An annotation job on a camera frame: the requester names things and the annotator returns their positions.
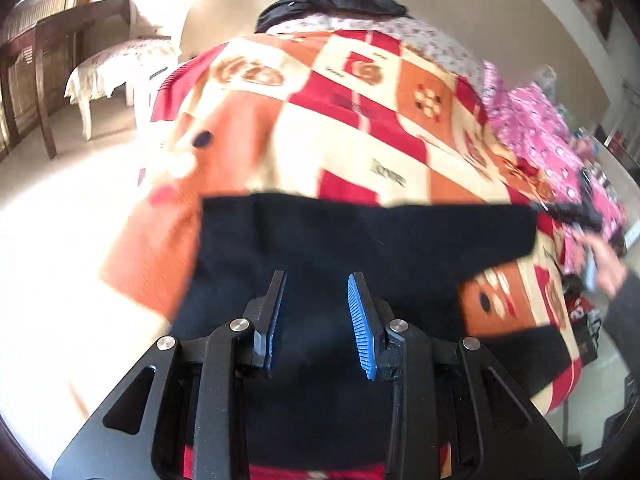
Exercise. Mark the dark wooden table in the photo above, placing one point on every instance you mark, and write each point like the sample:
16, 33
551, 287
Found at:
55, 35

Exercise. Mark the black pants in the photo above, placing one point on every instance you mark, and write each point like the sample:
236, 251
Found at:
320, 240

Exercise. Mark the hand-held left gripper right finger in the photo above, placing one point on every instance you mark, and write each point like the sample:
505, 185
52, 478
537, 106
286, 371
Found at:
360, 325

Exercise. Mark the rose checkered printed blanket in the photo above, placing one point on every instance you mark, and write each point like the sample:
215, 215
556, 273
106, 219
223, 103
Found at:
350, 125

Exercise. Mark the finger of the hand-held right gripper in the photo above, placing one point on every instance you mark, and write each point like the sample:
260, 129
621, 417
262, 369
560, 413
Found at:
575, 215

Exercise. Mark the red bag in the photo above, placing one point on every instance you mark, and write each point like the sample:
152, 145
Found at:
580, 315

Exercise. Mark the black jacket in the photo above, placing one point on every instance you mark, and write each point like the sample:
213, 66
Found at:
325, 2

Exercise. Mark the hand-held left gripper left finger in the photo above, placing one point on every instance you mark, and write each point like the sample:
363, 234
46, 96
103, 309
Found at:
276, 322

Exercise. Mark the pink printed quilt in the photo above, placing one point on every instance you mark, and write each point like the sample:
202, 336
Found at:
535, 125

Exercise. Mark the floral bed sheet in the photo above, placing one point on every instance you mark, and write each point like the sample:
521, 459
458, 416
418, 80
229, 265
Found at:
425, 35

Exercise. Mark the person's right hand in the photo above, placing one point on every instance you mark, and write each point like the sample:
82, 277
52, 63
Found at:
610, 265

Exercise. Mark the white chair with cushion cover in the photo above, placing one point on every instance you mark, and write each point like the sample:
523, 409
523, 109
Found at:
120, 62

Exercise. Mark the person's right forearm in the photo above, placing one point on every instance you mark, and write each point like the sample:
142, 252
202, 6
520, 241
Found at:
625, 320

